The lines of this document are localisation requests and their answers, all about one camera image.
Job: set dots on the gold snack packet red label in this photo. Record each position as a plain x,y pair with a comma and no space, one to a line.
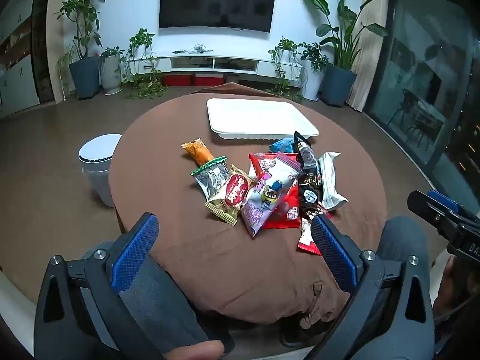
232,195

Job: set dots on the red white figure-print packet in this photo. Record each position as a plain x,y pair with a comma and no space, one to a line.
307,238

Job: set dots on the plant in grey-white pot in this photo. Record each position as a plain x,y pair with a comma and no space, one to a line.
110,75

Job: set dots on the beige curtain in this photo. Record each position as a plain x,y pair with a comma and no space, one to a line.
369,56

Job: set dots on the white wall cabinet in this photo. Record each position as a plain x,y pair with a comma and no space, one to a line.
18,82

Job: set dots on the broad-leaf plant in blue pot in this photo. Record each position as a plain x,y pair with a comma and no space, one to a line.
339,82

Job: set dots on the person's left leg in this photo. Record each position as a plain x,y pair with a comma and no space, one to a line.
161,300

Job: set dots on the person's left hand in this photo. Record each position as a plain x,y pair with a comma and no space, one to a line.
195,350

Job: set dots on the leafy tree in blue pot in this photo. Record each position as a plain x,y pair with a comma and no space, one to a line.
85,77

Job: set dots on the purple cartoon snack packet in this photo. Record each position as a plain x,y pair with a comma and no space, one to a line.
268,195

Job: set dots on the long white snack packet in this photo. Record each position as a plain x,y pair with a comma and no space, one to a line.
332,183

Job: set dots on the glass sliding door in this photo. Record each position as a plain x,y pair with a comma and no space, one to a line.
423,63

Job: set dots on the black snack packet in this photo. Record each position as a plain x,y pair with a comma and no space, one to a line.
309,183

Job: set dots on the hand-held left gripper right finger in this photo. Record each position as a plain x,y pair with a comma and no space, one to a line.
333,251

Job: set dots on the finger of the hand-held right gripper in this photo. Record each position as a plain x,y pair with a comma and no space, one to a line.
435,217
442,199

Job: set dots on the white plastic tray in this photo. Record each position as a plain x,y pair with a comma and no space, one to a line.
258,116

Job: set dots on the orange snack packet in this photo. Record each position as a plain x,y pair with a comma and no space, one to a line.
198,152

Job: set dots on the person's right hand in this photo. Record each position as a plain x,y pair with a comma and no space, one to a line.
448,292

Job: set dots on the white round bin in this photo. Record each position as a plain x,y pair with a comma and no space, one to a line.
99,157

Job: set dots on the white television cabinet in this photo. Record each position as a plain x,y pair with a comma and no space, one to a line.
232,63

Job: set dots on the bushy plant in white pot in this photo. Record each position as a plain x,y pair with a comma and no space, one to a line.
313,78

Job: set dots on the light blue snack packet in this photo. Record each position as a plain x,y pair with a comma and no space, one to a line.
283,146

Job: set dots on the dark metal chair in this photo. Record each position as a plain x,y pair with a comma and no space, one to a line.
403,107
423,127

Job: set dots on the green-edged clear snack packet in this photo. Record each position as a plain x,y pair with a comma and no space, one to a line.
210,178

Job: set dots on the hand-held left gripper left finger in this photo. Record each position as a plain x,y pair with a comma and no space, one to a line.
135,247

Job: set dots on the round brown table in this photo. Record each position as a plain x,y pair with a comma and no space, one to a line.
168,127

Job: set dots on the wall-mounted television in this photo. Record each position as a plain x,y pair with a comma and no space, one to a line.
217,2

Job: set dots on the trailing vine plant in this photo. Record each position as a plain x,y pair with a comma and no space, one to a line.
144,82
283,50

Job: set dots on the red storage box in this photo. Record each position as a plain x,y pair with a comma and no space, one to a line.
209,80
178,80

